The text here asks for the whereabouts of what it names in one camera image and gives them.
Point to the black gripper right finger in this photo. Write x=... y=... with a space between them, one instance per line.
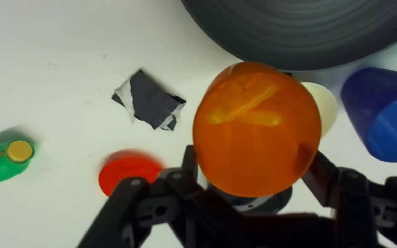
x=323 y=176

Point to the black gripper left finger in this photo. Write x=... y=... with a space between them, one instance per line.
x=190 y=160

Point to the orange translucent plastic cup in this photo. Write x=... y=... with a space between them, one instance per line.
x=255 y=132

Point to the cream plastic cup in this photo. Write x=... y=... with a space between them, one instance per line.
x=327 y=107

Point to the blue plastic cup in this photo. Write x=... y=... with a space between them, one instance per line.
x=385 y=114

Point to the grey round plate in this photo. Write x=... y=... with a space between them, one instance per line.
x=303 y=29

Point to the red round lid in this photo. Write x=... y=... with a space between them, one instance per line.
x=124 y=172

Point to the torn black tape piece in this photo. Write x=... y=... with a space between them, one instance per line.
x=152 y=100

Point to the green yellow toy corn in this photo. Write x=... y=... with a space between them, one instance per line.
x=6 y=160

